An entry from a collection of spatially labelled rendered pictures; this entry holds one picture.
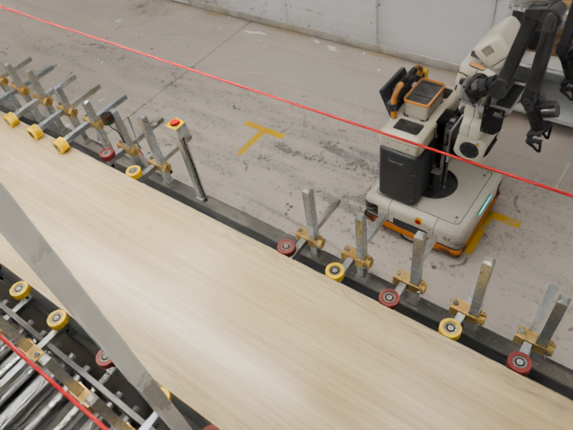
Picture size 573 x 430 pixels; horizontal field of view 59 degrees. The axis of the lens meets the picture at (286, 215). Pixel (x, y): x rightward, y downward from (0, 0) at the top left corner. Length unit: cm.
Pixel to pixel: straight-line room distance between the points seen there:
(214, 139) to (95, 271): 214
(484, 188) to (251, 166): 170
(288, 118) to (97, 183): 200
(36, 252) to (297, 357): 112
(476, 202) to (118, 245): 204
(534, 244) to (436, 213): 66
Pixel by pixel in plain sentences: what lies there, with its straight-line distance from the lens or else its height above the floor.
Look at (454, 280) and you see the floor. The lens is 322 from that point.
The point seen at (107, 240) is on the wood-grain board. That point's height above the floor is 90.
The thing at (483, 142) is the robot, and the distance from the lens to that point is 285.
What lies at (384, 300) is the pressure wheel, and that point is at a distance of 204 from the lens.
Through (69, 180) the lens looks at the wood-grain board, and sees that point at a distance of 294.
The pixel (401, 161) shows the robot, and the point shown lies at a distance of 296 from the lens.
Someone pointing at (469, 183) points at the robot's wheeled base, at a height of 28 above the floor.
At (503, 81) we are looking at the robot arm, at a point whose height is 129.
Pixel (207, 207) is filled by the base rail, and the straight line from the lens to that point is 275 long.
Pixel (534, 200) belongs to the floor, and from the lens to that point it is 373.
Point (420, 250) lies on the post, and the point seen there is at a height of 109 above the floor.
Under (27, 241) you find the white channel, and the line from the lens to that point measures 110.
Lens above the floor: 265
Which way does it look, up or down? 48 degrees down
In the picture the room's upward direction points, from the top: 11 degrees counter-clockwise
